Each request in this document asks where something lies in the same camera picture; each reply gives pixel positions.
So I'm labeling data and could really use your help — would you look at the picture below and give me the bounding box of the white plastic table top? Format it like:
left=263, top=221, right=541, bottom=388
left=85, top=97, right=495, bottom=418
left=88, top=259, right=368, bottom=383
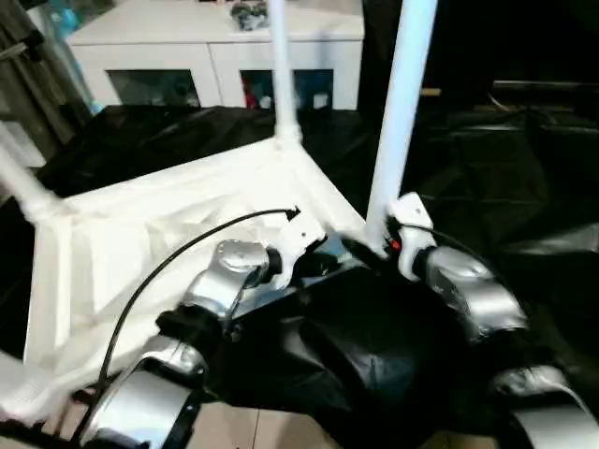
left=21, top=135, right=371, bottom=417

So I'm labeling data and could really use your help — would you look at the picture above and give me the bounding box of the black plastic mat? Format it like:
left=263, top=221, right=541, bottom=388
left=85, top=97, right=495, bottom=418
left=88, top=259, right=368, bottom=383
left=0, top=100, right=599, bottom=449

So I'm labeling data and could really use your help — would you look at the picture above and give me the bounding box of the dark horizontal bar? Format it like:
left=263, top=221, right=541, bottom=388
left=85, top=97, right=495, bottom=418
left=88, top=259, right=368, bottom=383
left=493, top=80, right=599, bottom=94

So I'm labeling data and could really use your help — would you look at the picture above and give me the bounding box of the black fabric backdrop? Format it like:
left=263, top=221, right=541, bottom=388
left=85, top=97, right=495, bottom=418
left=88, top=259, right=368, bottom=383
left=359, top=0, right=599, bottom=123

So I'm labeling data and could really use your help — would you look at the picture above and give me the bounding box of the black bundle in clear bag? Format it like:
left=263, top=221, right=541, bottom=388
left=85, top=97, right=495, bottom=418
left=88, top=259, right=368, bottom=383
left=231, top=0, right=268, bottom=32

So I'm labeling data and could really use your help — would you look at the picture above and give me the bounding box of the white glass-door cabinet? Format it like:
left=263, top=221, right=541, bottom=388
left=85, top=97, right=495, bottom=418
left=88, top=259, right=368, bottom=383
left=67, top=0, right=364, bottom=111

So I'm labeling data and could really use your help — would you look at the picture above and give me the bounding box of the teal printed plastic sheet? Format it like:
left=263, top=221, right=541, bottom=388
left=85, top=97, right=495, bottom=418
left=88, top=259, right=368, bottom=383
left=51, top=8, right=102, bottom=113

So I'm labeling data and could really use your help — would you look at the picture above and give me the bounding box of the grey metal tripod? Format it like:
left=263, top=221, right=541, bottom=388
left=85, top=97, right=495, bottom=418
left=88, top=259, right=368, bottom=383
left=0, top=0, right=90, bottom=155

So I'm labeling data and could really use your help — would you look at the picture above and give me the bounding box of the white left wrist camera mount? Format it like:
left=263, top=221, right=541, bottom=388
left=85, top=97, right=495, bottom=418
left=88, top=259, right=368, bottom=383
left=275, top=217, right=329, bottom=289

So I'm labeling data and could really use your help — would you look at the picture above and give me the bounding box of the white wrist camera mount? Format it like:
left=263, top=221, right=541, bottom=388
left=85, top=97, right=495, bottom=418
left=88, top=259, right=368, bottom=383
left=275, top=217, right=329, bottom=289
left=386, top=192, right=434, bottom=282

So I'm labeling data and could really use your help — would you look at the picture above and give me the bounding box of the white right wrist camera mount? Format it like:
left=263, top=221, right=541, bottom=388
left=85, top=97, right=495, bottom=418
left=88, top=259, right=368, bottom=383
left=386, top=192, right=434, bottom=282

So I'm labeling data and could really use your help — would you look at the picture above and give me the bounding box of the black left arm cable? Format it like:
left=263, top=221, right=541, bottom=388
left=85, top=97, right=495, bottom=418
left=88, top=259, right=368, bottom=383
left=77, top=205, right=300, bottom=441

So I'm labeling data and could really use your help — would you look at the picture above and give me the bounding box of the black folding table frame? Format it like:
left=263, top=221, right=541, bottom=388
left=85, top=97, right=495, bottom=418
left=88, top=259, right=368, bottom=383
left=0, top=387, right=95, bottom=449

